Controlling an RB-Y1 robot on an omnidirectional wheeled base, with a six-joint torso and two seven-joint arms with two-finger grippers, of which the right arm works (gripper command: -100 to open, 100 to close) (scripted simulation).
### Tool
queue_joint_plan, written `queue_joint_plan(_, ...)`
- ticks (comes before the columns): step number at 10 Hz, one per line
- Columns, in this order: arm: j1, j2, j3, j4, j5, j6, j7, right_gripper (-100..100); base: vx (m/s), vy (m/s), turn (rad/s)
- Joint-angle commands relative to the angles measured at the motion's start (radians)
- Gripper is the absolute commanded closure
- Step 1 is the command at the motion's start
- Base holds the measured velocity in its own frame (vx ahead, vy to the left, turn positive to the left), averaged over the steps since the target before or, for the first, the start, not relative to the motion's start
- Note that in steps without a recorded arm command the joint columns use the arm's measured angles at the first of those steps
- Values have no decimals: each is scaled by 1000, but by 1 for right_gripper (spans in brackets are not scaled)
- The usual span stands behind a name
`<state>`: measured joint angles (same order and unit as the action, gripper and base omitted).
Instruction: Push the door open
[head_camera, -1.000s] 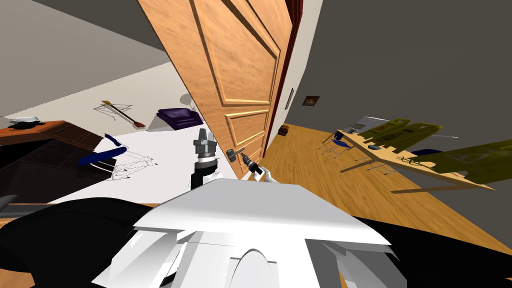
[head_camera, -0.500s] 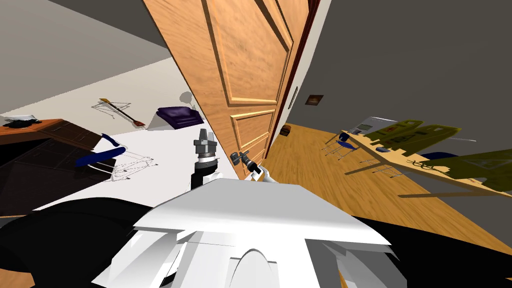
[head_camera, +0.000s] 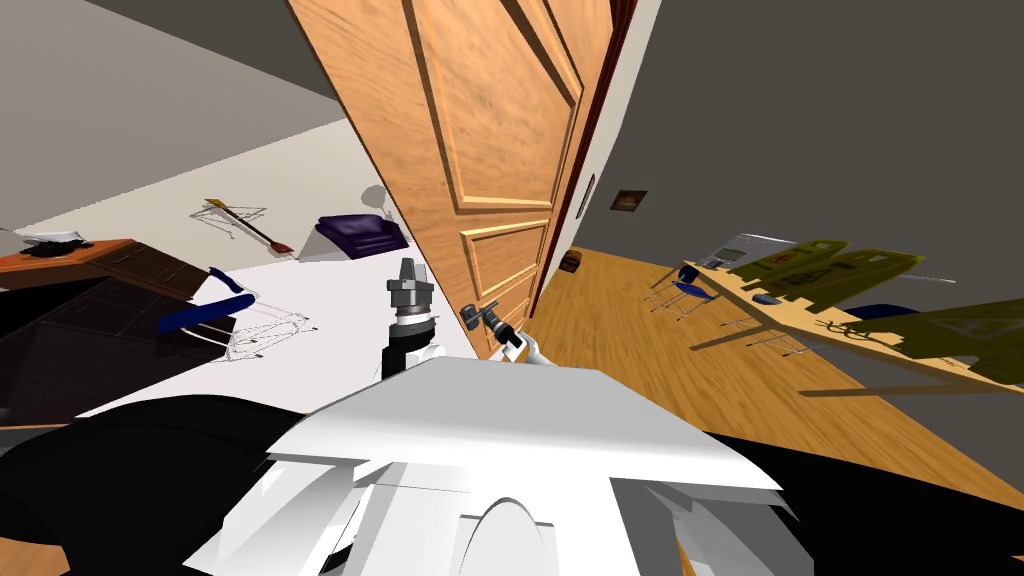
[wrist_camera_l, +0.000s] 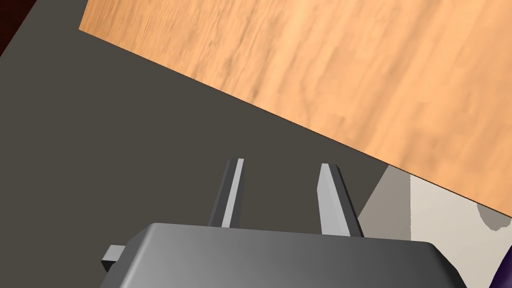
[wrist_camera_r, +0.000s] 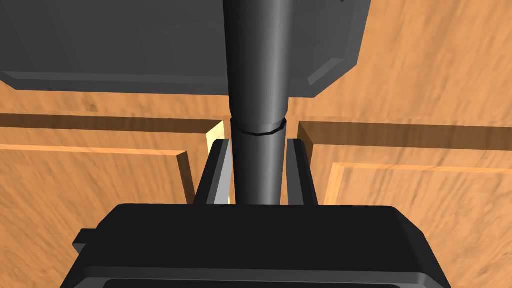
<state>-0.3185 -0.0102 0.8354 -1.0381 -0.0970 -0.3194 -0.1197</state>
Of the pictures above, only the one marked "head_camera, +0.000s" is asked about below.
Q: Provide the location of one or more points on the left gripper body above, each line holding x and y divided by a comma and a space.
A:
411, 298

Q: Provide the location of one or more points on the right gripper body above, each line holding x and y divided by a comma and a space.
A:
474, 316

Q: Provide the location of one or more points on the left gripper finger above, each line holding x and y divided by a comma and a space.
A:
407, 269

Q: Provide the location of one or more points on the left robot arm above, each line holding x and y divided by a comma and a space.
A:
144, 480

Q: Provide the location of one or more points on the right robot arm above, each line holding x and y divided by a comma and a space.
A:
896, 520

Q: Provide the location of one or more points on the purple armchair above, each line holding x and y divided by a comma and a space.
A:
360, 234

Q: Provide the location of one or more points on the small brown chest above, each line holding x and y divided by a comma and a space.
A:
571, 262

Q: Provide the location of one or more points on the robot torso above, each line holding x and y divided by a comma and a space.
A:
520, 432

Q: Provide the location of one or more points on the narrow dark framed picture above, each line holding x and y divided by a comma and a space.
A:
586, 196

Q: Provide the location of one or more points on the light wooden panelled door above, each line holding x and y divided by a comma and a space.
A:
496, 120

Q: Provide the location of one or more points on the dark brown wooden desk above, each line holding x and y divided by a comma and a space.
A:
104, 320

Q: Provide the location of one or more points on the light wooden long table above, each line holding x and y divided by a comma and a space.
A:
808, 316

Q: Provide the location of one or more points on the small brown wall picture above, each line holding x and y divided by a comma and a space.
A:
628, 201

